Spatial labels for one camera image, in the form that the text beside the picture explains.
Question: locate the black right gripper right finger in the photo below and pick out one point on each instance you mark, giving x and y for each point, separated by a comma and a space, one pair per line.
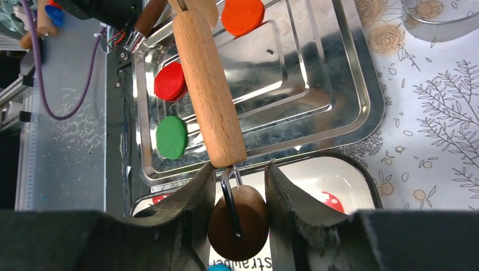
306, 234

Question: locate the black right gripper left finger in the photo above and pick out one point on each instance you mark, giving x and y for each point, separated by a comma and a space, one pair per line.
170, 235

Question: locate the wooden double-ended dough roller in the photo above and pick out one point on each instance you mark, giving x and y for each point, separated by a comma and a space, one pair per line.
238, 224

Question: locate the blue dough piece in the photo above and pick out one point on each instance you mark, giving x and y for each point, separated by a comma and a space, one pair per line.
218, 267

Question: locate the green dough disc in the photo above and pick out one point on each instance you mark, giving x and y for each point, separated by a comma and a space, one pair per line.
171, 137

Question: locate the red dough disc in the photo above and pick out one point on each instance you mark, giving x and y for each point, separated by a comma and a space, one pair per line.
170, 84

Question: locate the orange dough disc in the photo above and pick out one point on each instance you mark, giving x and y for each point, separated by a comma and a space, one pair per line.
239, 17

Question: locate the white strawberry print tray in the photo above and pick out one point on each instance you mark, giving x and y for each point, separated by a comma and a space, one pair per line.
331, 179

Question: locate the floral table mat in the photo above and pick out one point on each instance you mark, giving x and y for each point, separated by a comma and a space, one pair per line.
424, 155

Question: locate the stainless steel baking tray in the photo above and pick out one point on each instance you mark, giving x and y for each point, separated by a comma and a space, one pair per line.
303, 81

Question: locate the metal round cookie cutter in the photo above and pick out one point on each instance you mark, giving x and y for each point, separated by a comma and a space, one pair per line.
440, 20

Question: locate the metal spatula wooden handle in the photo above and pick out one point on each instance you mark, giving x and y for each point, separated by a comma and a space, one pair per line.
144, 24

